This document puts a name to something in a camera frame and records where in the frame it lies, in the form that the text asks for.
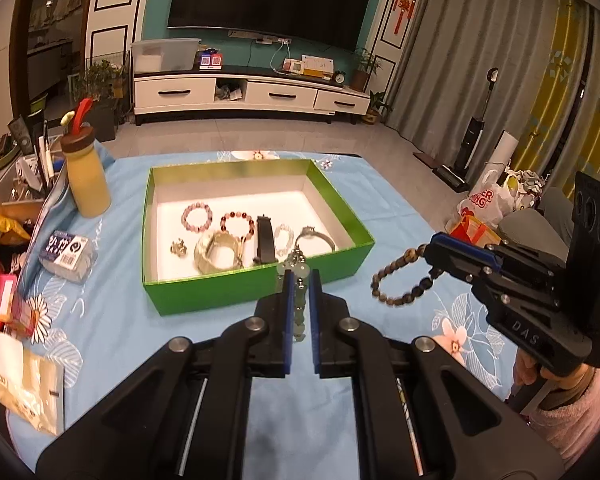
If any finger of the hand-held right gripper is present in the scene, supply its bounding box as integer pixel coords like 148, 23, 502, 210
422, 246, 556, 307
430, 232, 568, 283

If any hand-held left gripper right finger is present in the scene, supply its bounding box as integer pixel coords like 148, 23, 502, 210
310, 269, 566, 480

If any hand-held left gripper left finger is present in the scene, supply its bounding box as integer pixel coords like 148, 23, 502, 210
35, 269, 294, 480

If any pale green jade bracelet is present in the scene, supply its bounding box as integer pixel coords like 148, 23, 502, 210
276, 250, 313, 343

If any brown bead bracelet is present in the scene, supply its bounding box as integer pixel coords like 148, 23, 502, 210
370, 244, 443, 308

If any black wrist watch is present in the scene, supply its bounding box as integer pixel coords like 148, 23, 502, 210
252, 215, 277, 265

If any silver bangle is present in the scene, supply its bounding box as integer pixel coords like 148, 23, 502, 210
294, 226, 337, 256

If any green cardboard box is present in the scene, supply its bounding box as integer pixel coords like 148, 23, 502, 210
141, 159, 376, 317

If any clear crystal bead bracelet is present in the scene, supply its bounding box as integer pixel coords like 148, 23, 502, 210
274, 223, 296, 256

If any red and white bead bracelet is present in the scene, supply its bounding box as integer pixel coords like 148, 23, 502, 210
219, 211, 257, 241

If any pink bead bracelet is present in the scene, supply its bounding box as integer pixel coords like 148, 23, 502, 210
181, 202, 214, 233

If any person's right forearm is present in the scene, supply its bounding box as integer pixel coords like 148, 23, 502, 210
525, 360, 600, 466

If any person's right hand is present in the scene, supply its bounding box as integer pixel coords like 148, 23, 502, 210
511, 350, 547, 402

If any orange red box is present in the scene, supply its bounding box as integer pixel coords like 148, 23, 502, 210
450, 215, 501, 247

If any plastic bag with red print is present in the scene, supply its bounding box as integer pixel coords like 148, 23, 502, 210
457, 170, 517, 229

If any grey cushion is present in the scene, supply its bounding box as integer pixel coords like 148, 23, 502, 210
500, 187, 576, 262

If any upright floor washer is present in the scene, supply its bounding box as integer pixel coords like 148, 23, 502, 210
432, 67, 499, 194

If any small potted floor plant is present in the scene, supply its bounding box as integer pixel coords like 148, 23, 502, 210
366, 91, 394, 126

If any blue floral tablecloth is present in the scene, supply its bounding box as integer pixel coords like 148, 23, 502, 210
5, 149, 531, 480

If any grey curtain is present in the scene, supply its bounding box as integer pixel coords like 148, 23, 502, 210
385, 0, 592, 202

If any yellow patterned curtain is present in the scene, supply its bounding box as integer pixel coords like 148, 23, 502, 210
520, 0, 600, 197

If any potted plant in brown pot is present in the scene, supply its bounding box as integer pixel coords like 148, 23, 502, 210
350, 47, 382, 92

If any small blue white pack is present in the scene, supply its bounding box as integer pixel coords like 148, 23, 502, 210
37, 230, 98, 283

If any yellow flat box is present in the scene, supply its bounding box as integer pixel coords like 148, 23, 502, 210
300, 54, 335, 79

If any yellow bottle with brown lid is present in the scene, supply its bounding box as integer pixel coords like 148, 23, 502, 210
60, 97, 112, 218

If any white tv cabinet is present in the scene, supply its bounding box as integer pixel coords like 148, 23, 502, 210
132, 67, 371, 126

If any white plastic packet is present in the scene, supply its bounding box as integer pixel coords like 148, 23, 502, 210
0, 332, 66, 437

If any dark plant crate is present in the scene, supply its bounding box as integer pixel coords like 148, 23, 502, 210
82, 102, 117, 142

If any red snack box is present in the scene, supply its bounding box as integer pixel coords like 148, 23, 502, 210
0, 272, 37, 337

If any white power strip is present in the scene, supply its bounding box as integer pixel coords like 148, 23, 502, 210
228, 30, 293, 45

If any translucent plastic storage box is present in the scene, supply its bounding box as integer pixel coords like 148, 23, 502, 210
131, 37, 202, 73

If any cluttered pen holder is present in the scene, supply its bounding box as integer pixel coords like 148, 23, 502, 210
7, 115, 65, 202

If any yellow snack bag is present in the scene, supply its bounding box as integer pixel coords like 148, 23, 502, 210
0, 202, 31, 247

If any cluster of green houseplants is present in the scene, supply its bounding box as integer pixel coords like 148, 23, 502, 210
75, 60, 131, 102

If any black television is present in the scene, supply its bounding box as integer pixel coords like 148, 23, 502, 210
167, 0, 378, 53

